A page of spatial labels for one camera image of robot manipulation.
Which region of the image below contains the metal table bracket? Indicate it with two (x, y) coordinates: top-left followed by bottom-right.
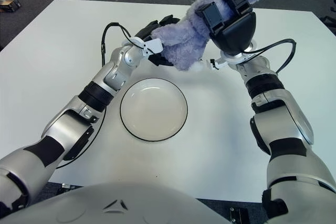
(60, 183), (82, 192)
(228, 206), (249, 224)

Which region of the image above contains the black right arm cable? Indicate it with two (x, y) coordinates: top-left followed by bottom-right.
(250, 38), (298, 74)

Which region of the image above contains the dark cardboard box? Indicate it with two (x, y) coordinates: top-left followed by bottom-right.
(0, 0), (22, 13)

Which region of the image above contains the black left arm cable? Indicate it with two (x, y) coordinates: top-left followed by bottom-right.
(56, 22), (133, 169)

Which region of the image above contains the purple plush bear doll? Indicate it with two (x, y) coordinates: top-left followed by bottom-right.
(151, 0), (300, 72)

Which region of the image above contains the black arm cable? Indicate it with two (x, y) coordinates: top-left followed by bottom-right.
(56, 22), (133, 169)
(250, 38), (298, 74)

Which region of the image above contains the white plate with black rim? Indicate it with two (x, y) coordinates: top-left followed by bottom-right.
(120, 78), (188, 142)

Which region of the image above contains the black office chair base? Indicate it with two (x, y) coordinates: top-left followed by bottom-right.
(320, 0), (336, 36)

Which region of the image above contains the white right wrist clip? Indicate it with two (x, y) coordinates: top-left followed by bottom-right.
(206, 50), (259, 71)

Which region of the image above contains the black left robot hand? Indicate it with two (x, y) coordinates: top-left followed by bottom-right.
(135, 15), (182, 67)

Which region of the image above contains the grey robot torso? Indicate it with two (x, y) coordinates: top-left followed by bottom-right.
(0, 181), (234, 224)

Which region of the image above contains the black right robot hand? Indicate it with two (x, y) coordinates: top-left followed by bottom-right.
(195, 0), (257, 56)

